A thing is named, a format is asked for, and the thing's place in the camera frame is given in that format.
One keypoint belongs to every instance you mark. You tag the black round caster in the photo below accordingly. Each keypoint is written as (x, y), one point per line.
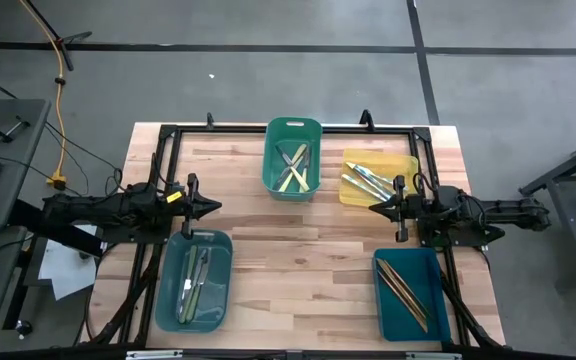
(24, 329)

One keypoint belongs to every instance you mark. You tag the black support beam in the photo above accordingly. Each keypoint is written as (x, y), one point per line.
(53, 232)

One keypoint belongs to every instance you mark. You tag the blue rectangular plastic bin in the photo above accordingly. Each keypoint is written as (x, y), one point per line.
(433, 290)

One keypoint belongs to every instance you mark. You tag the black tripod stand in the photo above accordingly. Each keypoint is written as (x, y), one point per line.
(78, 36)

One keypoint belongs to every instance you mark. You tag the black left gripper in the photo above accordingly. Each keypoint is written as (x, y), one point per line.
(180, 205)

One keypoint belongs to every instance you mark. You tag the silver cutlery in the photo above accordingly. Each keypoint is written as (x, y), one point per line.
(385, 179)

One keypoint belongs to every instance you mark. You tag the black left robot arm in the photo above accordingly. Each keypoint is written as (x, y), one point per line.
(93, 207)

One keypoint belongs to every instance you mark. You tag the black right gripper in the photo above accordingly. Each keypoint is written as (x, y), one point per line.
(418, 207)

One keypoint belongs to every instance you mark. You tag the black frame clamp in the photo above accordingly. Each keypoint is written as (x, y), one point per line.
(210, 120)
(366, 120)

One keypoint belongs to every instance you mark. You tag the yellow translucent plastic tray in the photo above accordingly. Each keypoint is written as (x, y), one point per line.
(403, 162)

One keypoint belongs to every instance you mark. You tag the black aluminium rig frame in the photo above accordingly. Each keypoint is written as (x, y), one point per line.
(348, 130)

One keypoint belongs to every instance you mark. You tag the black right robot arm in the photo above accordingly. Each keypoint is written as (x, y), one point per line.
(508, 207)

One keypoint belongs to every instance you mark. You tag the silver metal bracket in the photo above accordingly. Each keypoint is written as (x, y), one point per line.
(433, 356)
(153, 355)

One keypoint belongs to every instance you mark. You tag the white paper sheets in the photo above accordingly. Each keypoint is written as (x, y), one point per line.
(63, 270)

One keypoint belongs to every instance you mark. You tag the large teal plastic bin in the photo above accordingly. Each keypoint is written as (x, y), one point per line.
(218, 300)

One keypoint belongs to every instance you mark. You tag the green plastic bin with slot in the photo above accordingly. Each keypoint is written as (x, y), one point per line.
(293, 131)

